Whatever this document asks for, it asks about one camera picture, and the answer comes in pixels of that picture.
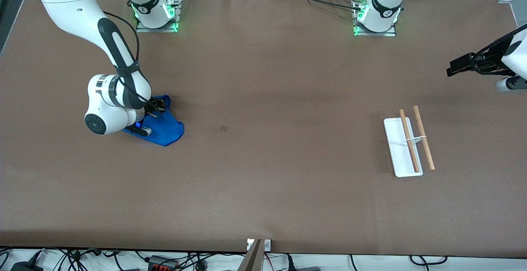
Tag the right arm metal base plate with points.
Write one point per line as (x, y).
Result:
(175, 19)

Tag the black power adapter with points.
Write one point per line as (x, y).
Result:
(25, 267)

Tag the blue microfibre towel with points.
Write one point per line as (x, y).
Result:
(162, 129)

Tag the wooden rack rod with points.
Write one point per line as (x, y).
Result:
(426, 143)
(409, 139)

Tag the grey camera stand post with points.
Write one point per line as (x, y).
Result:
(252, 258)

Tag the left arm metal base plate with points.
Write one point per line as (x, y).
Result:
(393, 32)

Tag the small metal table bracket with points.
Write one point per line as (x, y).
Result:
(267, 244)

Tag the black box with red buttons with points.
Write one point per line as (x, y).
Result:
(164, 263)

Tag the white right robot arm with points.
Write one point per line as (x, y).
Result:
(74, 3)

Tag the white rack rod bracket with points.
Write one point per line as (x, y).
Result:
(415, 139)

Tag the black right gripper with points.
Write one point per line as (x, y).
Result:
(155, 107)

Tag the white rack base tray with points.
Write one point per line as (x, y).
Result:
(393, 139)

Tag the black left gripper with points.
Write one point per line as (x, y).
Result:
(487, 64)

